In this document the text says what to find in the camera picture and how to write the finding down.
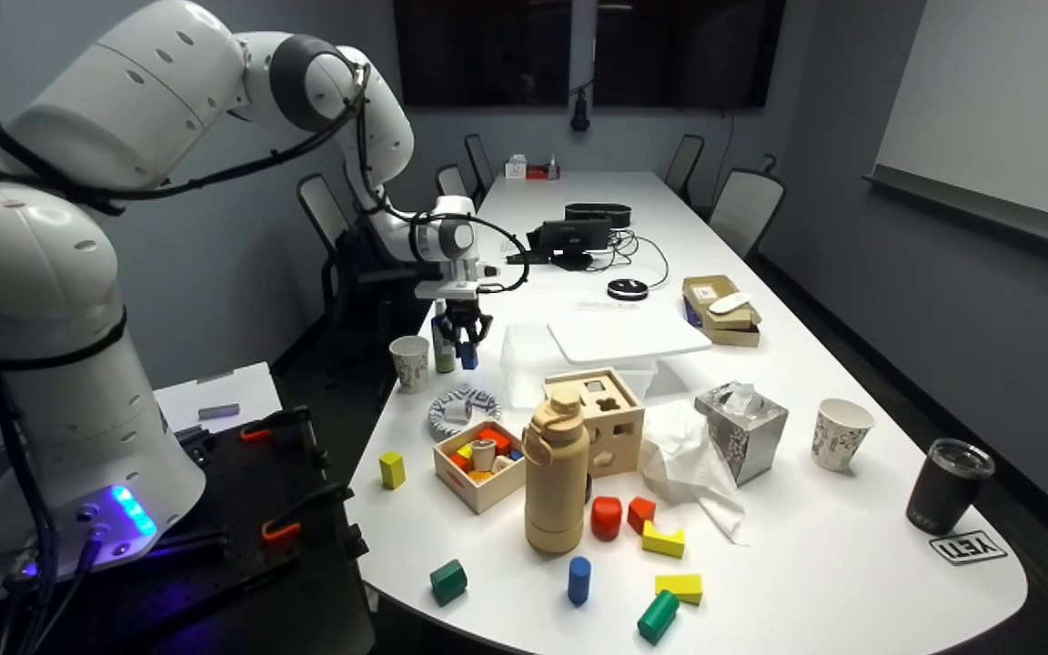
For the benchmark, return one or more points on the black round speaker puck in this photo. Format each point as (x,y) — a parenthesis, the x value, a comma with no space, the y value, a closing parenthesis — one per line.
(627,288)

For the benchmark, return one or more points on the yellow arch block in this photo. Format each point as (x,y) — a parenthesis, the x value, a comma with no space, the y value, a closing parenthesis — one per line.
(663,542)

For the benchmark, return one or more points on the tan water bottle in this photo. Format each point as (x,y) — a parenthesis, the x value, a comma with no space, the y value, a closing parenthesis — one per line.
(553,469)

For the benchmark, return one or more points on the red prism block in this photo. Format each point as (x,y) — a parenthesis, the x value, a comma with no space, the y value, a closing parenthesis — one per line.
(638,515)

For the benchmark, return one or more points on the green cube block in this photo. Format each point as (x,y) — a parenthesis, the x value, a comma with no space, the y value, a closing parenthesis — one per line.
(450,578)

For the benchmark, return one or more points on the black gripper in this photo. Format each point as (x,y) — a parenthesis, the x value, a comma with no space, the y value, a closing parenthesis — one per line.
(450,245)

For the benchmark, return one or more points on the yellow rectangular block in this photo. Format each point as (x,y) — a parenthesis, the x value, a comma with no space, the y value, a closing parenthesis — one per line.
(681,588)

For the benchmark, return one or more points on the cardboard box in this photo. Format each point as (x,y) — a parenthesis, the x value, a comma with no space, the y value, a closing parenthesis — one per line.
(723,309)

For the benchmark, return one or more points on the yellow cube block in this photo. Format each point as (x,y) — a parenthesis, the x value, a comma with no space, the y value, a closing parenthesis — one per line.
(391,469)

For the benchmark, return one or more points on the dark tumbler cup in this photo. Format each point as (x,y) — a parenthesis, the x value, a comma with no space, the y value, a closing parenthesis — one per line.
(952,479)

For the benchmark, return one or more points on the clear plastic bin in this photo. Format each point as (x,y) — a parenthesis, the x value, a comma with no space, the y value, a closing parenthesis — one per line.
(530,356)

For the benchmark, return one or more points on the white bin lid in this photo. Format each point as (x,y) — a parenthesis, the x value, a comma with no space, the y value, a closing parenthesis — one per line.
(624,333)

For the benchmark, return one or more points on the small wooden tray box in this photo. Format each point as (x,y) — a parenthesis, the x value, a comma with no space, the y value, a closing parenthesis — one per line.
(482,462)

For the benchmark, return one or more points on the wooden shape sorter cube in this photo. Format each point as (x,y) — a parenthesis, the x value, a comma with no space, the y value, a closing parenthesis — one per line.
(614,417)

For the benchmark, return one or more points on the white paper cup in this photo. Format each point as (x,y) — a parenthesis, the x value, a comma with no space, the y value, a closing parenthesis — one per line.
(840,429)
(410,361)

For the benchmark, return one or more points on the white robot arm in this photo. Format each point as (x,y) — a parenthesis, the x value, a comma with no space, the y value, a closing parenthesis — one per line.
(97,469)

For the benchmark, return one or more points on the black laptop device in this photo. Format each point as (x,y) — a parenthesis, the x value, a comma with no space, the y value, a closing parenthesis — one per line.
(578,234)

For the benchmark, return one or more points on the red rounded block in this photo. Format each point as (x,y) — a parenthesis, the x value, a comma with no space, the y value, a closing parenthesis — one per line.
(604,519)

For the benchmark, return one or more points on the green cylinder block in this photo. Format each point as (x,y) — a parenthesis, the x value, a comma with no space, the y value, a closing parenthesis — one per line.
(655,615)

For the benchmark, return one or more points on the blue cylinder block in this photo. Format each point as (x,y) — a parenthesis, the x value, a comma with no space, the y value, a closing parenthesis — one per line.
(579,577)

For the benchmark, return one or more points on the whiteboard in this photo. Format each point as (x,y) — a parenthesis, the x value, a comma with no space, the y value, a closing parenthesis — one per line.
(968,116)

